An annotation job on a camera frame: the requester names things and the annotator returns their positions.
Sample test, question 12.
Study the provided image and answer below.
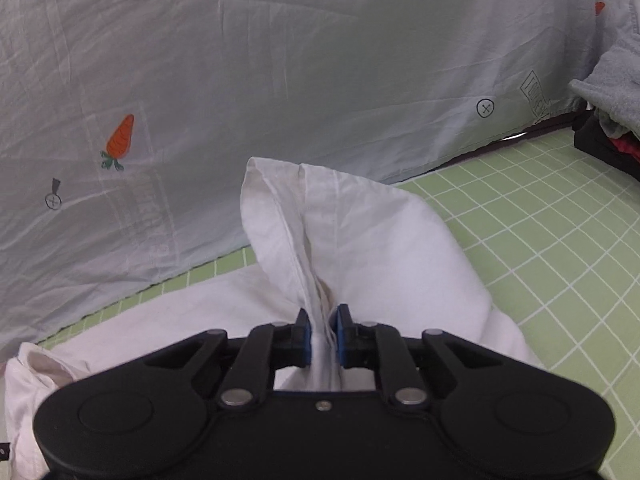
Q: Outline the grey printed bed sheet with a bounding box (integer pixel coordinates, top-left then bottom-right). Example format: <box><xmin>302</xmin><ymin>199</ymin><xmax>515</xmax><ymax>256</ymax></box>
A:
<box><xmin>0</xmin><ymin>0</ymin><xmax>640</xmax><ymax>347</ymax></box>

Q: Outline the black cloth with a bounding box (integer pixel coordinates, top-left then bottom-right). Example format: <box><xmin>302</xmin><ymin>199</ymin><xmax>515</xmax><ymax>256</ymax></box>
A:
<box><xmin>572</xmin><ymin>109</ymin><xmax>640</xmax><ymax>182</ymax></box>

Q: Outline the green checked mat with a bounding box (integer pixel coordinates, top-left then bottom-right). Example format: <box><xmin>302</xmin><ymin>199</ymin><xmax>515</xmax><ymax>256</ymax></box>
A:
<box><xmin>35</xmin><ymin>127</ymin><xmax>640</xmax><ymax>480</ymax></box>

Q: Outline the grey fleece cloth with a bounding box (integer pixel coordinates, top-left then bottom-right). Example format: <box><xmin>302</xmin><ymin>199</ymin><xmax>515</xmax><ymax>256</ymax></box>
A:
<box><xmin>568</xmin><ymin>35</ymin><xmax>640</xmax><ymax>137</ymax></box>

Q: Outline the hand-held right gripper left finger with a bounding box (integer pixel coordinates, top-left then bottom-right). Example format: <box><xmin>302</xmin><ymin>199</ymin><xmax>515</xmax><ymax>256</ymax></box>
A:
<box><xmin>142</xmin><ymin>307</ymin><xmax>314</xmax><ymax>410</ymax></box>

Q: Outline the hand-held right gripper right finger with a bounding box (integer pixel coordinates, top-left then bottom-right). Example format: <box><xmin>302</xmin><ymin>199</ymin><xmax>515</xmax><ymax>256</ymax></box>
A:
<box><xmin>335</xmin><ymin>303</ymin><xmax>501</xmax><ymax>409</ymax></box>

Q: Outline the white shirt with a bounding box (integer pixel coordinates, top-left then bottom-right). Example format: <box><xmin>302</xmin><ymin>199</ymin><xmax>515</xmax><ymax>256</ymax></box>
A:
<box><xmin>2</xmin><ymin>156</ymin><xmax>544</xmax><ymax>480</ymax></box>

